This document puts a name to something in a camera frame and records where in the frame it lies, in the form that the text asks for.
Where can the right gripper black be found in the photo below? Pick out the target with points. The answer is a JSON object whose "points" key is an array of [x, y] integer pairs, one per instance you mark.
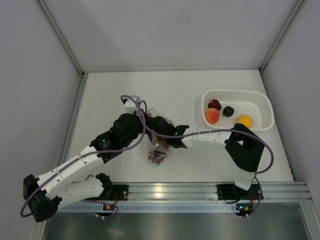
{"points": [[153, 135]]}

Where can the dark purple fake plum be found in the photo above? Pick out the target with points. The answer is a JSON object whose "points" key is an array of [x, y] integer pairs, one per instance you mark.
{"points": [[228, 111]]}

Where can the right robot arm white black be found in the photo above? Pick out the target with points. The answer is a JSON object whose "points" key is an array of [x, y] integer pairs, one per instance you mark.
{"points": [[242, 145]]}

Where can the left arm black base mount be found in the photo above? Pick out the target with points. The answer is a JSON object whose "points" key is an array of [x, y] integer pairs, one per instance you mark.
{"points": [[119, 192]]}

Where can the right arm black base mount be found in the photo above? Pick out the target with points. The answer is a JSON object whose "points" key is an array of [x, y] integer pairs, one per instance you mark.
{"points": [[230, 192]]}

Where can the purple fake grapes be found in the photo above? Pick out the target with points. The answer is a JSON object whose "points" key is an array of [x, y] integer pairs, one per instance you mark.
{"points": [[158, 153]]}

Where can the clear zip top bag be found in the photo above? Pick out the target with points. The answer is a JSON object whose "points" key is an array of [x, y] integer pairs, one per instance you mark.
{"points": [[156, 139]]}

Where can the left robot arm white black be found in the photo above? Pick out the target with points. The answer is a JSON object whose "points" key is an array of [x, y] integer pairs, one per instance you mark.
{"points": [[45, 194]]}

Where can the aluminium mounting rail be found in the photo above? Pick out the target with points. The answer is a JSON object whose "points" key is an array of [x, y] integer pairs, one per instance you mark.
{"points": [[207, 191]]}

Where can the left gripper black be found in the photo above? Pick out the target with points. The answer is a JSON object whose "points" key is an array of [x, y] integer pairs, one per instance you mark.
{"points": [[142, 131]]}

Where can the dark red fake apple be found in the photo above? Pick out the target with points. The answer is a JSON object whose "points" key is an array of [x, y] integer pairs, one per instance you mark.
{"points": [[215, 104]]}

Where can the white slotted cable duct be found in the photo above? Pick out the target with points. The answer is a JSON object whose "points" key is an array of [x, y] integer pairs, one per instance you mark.
{"points": [[125, 207]]}

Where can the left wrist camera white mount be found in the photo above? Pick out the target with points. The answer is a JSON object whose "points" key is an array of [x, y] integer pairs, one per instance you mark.
{"points": [[129, 103]]}

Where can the white perforated plastic basket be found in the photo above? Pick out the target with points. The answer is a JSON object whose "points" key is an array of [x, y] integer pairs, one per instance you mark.
{"points": [[244, 102]]}

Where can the orange fake peach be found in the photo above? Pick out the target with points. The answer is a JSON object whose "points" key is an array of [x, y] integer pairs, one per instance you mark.
{"points": [[212, 115]]}

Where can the yellow fake peach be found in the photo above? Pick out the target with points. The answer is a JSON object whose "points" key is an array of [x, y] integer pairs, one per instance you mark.
{"points": [[245, 120]]}

